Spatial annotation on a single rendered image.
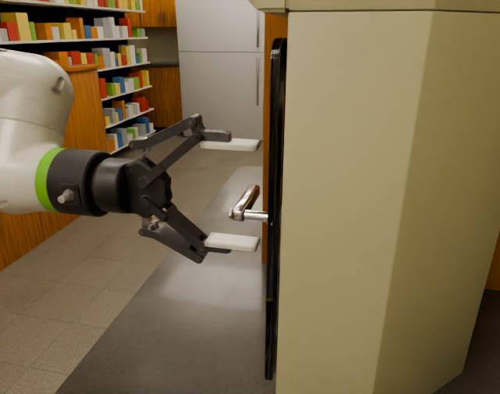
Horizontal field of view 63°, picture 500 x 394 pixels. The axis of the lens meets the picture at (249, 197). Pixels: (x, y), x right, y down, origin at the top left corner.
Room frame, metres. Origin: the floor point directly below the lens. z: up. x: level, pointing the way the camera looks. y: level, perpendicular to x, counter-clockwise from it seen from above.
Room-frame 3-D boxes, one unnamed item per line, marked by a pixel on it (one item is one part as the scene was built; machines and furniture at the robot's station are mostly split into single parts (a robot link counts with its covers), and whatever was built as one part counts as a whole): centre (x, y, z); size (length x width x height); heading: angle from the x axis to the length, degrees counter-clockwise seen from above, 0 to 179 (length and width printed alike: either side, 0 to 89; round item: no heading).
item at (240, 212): (0.45, -0.01, 1.20); 0.10 x 0.05 x 0.03; 166
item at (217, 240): (0.48, 0.02, 1.13); 0.07 x 0.03 x 0.01; 77
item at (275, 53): (0.52, -0.06, 1.19); 0.30 x 0.01 x 0.40; 166
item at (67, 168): (0.52, 0.23, 1.20); 0.12 x 0.06 x 0.09; 167
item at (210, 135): (0.49, 0.05, 1.29); 0.05 x 0.01 x 0.03; 77
